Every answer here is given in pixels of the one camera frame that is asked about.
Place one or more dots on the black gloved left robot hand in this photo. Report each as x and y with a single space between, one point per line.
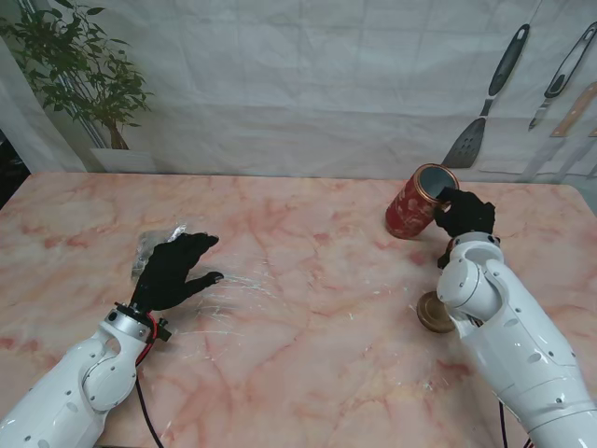
168 277

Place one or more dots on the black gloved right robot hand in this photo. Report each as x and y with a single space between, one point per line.
468 214

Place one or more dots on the clear plastic bag of teabags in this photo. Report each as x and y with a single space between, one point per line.
145 247

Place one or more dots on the red floral tea canister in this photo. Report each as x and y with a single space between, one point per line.
410 210

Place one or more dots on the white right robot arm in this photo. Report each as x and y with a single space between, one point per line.
513 336

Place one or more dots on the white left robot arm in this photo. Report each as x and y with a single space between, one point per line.
65 392

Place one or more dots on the black slotted spatula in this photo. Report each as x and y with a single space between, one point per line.
462 149

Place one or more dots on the round bronze canister lid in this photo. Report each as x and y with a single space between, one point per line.
431 315

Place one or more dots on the green leafy plant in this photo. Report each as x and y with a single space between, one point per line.
74 65

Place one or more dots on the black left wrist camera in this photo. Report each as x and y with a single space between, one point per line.
162 329

